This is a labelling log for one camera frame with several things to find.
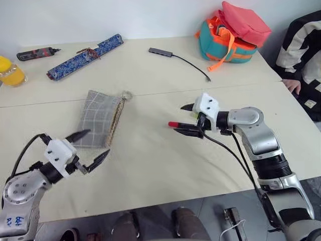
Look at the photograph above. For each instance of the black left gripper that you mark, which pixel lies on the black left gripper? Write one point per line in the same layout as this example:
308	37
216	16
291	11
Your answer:
79	167

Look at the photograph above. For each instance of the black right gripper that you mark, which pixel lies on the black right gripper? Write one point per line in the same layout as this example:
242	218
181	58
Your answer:
203	123

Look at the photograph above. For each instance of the grey checkered fabric pouch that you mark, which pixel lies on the grey checkered fabric pouch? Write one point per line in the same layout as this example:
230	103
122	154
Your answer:
96	120

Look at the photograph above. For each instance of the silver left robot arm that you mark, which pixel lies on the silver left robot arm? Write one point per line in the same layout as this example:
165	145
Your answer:
20	198

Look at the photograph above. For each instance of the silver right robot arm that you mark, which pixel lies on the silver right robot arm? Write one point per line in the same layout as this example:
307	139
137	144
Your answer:
263	140

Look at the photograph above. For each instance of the person bare hand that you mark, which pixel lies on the person bare hand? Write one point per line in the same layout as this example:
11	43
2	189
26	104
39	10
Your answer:
292	85

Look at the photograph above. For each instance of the teal orange bag pink lid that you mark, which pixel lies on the teal orange bag pink lid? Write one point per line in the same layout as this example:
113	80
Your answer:
230	42

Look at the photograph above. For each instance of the black white sneaker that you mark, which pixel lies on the black white sneaker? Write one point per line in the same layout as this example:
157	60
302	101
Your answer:
70	234

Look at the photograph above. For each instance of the small brown object on floor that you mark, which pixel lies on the small brown object on floor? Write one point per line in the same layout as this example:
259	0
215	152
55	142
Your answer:
95	237

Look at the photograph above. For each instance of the long blue patterned fabric pouch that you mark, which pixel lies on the long blue patterned fabric pouch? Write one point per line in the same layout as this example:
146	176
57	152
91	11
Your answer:
80	59

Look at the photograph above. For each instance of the yellow lidded orange liquid bottle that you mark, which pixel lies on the yellow lidded orange liquid bottle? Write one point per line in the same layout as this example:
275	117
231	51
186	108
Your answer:
12	75

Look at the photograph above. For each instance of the black red electric screwdriver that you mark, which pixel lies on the black red electric screwdriver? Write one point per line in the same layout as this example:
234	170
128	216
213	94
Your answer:
35	53

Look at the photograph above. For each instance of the person in black white jacket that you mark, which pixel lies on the person in black white jacket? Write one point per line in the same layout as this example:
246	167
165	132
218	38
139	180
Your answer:
301	50

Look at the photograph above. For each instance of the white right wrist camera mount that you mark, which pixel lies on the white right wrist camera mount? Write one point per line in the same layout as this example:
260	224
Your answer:
206	108

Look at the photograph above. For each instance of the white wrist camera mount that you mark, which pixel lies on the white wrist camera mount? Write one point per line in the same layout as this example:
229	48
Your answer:
206	108
59	155

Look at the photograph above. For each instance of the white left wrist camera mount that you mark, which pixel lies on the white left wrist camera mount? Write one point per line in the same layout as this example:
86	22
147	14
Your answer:
59	155

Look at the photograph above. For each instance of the grey metal stand bracket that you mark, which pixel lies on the grey metal stand bracket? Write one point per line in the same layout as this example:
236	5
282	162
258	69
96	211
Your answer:
235	223

